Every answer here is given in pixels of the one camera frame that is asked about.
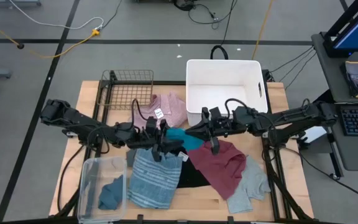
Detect blue striped woven shirt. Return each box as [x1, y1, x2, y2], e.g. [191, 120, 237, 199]
[127, 148, 183, 210]

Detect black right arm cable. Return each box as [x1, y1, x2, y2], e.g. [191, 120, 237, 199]
[224, 98, 251, 119]

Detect grey computer desk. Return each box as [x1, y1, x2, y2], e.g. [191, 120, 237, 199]
[311, 30, 358, 172]

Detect yellow floor cable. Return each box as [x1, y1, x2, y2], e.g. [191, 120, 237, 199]
[0, 11, 101, 60]
[252, 0, 275, 60]

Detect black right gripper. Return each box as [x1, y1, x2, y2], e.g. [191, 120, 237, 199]
[184, 106, 235, 156]

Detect black base cable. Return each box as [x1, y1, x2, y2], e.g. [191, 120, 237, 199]
[280, 146, 358, 205]
[57, 144, 85, 212]

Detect thin black floor cable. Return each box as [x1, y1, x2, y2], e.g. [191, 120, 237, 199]
[103, 0, 123, 29]

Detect grey black work gloves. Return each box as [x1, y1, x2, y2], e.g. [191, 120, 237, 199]
[340, 60, 358, 99]

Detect bronze wire basket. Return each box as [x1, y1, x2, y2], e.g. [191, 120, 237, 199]
[96, 69, 155, 111]

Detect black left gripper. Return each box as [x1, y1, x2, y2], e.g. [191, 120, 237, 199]
[124, 119, 185, 162]

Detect maroon shirt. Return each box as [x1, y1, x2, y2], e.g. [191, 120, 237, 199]
[186, 139, 247, 201]

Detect white perforated plastic basket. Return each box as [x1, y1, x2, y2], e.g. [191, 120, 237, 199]
[185, 58, 269, 128]

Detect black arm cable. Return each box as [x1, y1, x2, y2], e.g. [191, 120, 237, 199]
[224, 98, 251, 119]
[131, 98, 150, 128]

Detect black looped floor cable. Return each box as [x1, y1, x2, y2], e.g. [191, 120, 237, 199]
[209, 45, 229, 60]

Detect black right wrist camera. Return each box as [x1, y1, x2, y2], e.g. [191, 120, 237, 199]
[209, 106, 224, 123]

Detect light grey t-shirt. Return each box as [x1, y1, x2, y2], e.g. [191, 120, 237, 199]
[226, 155, 272, 215]

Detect black aluminium table frame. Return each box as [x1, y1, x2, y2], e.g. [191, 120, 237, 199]
[54, 79, 315, 224]

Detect black right base cable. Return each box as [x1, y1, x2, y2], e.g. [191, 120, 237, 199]
[280, 146, 358, 205]

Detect pink checked button shirt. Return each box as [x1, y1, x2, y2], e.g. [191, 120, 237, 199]
[132, 91, 188, 130]

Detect white floor cable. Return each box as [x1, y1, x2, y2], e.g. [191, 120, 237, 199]
[9, 0, 104, 31]

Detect black power strip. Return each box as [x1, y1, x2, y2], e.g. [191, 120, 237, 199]
[261, 68, 275, 82]

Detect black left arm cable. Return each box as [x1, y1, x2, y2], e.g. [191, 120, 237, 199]
[131, 98, 150, 128]

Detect clear plastic bin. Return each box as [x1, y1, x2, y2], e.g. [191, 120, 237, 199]
[76, 156, 127, 224]

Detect black cloth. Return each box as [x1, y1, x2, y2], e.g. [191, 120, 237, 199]
[166, 146, 213, 189]

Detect black floor cable bundle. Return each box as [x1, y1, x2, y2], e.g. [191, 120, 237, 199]
[172, 0, 239, 30]

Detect teal cloth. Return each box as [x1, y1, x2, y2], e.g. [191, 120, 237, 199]
[165, 127, 205, 152]

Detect black desk cables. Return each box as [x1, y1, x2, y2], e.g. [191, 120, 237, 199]
[268, 45, 317, 91]

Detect dark slate blue cloth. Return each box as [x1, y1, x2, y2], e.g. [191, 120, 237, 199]
[97, 174, 127, 211]

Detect black left base cable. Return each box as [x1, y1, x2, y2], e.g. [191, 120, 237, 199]
[57, 144, 85, 212]

